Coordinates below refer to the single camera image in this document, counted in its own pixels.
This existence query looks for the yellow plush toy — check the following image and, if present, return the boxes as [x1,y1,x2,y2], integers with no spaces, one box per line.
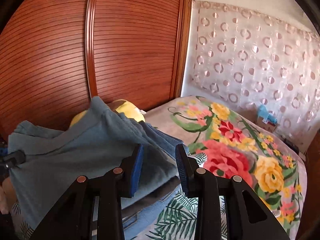
[69,99,146,128]

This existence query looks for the circle pattern curtain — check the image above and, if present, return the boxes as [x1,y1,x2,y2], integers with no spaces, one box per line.
[188,1,319,149]

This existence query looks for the leaf print bed sheet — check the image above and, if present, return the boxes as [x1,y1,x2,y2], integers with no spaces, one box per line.
[10,153,227,239]

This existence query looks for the floral blanket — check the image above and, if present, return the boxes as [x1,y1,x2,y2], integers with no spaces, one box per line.
[145,96,307,239]

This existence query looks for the grey-blue pants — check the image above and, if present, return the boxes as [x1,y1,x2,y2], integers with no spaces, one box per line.
[7,96,181,230]

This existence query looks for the wooden wardrobe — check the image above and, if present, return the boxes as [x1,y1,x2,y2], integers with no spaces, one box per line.
[1,0,191,139]

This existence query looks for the left hand fingertip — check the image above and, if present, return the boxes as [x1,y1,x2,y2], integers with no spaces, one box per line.
[0,177,17,215]

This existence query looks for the blue toy on bed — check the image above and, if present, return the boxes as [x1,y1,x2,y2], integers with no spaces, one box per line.
[255,105,278,133]

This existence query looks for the folded blue jeans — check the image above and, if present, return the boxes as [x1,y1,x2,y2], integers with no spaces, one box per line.
[92,121,190,240]

